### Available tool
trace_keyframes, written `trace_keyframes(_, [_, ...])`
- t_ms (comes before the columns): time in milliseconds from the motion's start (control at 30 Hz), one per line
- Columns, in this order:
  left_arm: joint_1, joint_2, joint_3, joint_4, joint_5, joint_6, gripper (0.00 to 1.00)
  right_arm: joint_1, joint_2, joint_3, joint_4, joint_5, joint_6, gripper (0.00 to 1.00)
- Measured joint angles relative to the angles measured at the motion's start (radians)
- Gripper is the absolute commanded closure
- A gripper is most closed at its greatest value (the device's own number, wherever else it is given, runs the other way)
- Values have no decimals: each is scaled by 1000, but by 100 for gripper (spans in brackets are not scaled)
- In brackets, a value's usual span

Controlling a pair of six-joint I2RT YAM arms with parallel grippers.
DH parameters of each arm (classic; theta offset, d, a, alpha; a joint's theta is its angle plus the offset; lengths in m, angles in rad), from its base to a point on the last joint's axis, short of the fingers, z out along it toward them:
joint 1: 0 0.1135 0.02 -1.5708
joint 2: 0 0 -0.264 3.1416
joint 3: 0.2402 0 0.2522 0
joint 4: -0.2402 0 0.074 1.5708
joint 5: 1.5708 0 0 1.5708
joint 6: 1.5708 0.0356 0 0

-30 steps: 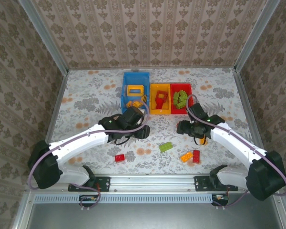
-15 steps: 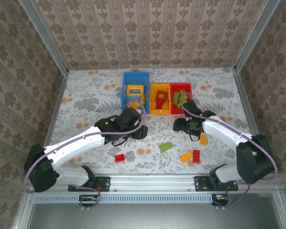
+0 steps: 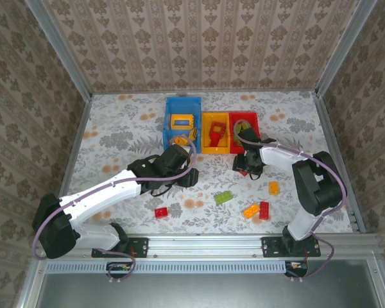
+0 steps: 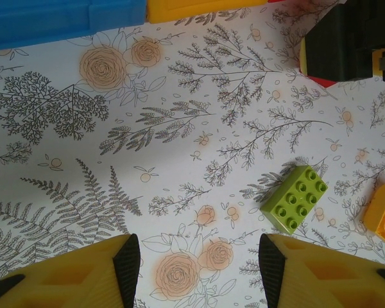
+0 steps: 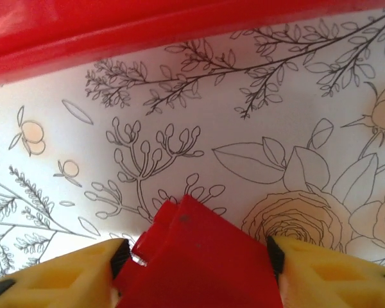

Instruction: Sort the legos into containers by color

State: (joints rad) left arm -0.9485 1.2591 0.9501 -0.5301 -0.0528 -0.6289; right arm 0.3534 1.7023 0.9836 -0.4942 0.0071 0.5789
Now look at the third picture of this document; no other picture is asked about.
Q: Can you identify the yellow lego frame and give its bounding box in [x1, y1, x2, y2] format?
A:
[170, 114, 195, 131]

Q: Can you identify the grey metal panel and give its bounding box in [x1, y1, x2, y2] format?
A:
[35, 272, 385, 308]

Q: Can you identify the left black camera cable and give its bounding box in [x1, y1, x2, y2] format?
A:
[149, 187, 173, 198]

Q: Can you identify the aluminium table end rail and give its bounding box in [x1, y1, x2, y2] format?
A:
[91, 89, 317, 96]

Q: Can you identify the yellow plastic bin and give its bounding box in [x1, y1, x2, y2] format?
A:
[200, 111, 231, 155]

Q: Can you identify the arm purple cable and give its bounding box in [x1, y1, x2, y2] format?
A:
[233, 119, 348, 283]
[31, 134, 198, 284]

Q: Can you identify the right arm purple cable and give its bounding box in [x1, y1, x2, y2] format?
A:
[233, 119, 348, 283]

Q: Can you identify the blue plastic bin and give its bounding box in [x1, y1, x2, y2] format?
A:
[163, 96, 202, 151]

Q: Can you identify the red plastic bin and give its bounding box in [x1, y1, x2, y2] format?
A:
[228, 111, 261, 155]

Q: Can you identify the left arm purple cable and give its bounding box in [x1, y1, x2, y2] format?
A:
[31, 134, 198, 284]

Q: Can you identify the aluminium mounting rail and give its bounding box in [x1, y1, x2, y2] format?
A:
[35, 233, 379, 259]

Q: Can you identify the aluminium frame post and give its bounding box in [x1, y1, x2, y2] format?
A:
[24, 0, 93, 100]
[314, 0, 380, 99]

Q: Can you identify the black cable connector board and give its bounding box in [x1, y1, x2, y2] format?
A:
[106, 261, 132, 279]
[284, 261, 309, 278]

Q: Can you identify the red lego frame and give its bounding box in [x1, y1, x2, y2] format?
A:
[209, 121, 228, 139]

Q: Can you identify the aluminium table side rail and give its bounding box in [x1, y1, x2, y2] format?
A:
[47, 94, 93, 235]
[311, 91, 367, 234]

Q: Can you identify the grey slotted cable duct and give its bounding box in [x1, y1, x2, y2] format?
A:
[46, 260, 288, 274]

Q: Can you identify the aluminium frame beam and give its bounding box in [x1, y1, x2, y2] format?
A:
[365, 253, 385, 308]
[15, 253, 49, 308]

